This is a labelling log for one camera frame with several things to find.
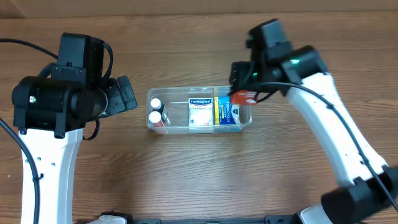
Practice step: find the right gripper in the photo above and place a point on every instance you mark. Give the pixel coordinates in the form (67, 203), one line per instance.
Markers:
(237, 75)

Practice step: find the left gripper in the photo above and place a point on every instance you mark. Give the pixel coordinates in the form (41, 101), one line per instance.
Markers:
(125, 93)

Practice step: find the red white small box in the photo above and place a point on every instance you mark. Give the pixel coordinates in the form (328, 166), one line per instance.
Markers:
(243, 97)

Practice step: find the black bottle white cap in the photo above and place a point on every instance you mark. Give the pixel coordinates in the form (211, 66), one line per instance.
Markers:
(157, 105)

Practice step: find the orange tube white cap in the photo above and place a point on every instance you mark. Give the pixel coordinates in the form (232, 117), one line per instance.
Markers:
(155, 119)

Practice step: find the blue yellow VapoDrops box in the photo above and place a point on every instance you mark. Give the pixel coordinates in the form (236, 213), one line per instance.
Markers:
(225, 112)

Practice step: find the white Hansaplast box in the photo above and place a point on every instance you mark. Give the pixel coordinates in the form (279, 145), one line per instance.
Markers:
(200, 111)

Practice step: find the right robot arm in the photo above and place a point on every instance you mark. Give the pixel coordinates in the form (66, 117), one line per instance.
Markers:
(366, 184)

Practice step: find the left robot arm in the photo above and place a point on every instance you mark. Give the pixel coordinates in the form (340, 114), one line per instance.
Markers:
(51, 111)

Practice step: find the clear plastic container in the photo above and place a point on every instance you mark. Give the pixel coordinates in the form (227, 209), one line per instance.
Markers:
(176, 102)

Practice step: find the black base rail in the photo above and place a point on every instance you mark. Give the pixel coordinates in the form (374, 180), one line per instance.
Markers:
(124, 218)

